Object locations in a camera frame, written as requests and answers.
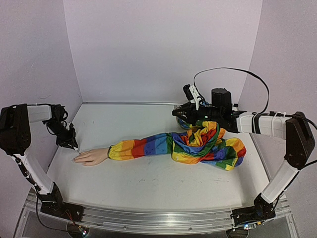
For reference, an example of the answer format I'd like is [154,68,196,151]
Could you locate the clear glitter nail polish bottle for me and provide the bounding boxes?
[172,106,186,119]

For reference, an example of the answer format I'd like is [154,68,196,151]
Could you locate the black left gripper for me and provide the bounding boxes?
[47,121,78,149]

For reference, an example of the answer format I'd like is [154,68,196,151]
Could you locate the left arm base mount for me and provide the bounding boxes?
[37,182,84,222]

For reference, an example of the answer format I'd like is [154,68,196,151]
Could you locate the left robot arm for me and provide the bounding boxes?
[0,104,78,195]

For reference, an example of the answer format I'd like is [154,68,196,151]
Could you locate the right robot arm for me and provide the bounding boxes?
[172,84,315,224]

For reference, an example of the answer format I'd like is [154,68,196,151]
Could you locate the black right camera cable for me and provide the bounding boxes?
[193,68,317,169]

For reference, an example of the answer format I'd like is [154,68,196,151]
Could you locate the black camera cable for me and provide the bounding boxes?
[193,68,317,169]
[59,106,69,123]

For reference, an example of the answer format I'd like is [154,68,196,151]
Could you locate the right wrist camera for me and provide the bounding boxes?
[183,84,204,111]

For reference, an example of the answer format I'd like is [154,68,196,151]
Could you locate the mannequin hand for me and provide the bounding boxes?
[73,148,109,166]

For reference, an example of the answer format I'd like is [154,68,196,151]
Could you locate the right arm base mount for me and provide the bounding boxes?
[230,193,276,228]

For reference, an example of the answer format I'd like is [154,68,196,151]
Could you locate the rainbow striped sleeve cloth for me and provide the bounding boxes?
[107,119,247,171]

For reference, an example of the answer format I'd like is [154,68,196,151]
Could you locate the black left camera cable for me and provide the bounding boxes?
[59,106,69,123]

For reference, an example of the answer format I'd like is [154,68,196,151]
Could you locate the aluminium front rail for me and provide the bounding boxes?
[14,190,299,238]

